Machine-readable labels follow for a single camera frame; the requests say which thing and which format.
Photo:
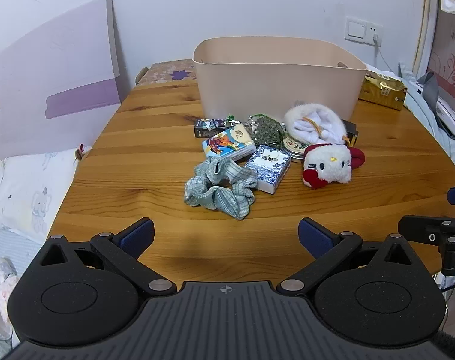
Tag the clear bag of green tea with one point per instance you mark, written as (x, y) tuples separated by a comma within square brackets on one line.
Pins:
[(267, 127)]

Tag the white paper sheets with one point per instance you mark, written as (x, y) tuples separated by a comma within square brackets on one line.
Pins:
[(381, 72)]

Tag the small dark cartoon box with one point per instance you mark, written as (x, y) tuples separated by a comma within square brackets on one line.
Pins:
[(212, 127)]

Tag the white handheld device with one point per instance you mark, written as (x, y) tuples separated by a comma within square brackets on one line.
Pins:
[(447, 112)]

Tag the colourful cartoon tissue pack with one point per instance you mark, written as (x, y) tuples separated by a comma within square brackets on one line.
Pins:
[(227, 144)]

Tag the gold foil package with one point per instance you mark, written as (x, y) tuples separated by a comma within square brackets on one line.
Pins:
[(381, 92)]

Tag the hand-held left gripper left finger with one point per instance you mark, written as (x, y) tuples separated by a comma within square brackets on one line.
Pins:
[(137, 234)]

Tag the elephant print bedding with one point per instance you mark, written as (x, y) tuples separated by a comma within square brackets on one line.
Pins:
[(28, 191)]

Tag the white pink cloth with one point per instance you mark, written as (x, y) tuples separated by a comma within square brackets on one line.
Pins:
[(0, 292)]

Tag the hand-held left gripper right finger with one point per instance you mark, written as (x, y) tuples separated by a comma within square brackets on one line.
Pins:
[(313, 234)]

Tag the small brown red trinket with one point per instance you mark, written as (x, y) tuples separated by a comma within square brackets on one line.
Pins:
[(79, 152)]

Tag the light blue bedding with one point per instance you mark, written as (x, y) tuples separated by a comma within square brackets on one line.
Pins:
[(441, 135)]

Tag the small black box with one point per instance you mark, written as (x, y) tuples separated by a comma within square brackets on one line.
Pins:
[(352, 129)]

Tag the purple white board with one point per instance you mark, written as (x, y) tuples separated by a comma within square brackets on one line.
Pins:
[(62, 75)]

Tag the cream curved frame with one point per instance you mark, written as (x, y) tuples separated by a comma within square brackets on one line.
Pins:
[(424, 18)]

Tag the brown floral box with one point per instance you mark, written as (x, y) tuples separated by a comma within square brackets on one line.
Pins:
[(163, 71)]

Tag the plaid fabric scrunchie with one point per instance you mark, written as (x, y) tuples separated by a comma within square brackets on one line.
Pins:
[(231, 202)]

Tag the round metal tin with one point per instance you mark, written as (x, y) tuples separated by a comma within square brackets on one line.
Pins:
[(293, 149)]

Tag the blue white tissue pack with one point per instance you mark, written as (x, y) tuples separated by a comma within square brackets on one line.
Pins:
[(268, 167)]

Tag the floral patterned panel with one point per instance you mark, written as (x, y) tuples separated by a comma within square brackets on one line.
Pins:
[(450, 48)]

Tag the white red cat plush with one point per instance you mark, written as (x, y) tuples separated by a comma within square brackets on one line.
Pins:
[(328, 165)]

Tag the white fluffy pouch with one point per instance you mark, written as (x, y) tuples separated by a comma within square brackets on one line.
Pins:
[(310, 120)]

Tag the white wall switch socket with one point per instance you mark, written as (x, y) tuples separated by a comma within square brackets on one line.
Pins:
[(362, 30)]

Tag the beige plastic storage basket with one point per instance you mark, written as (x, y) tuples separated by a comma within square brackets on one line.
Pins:
[(272, 82)]

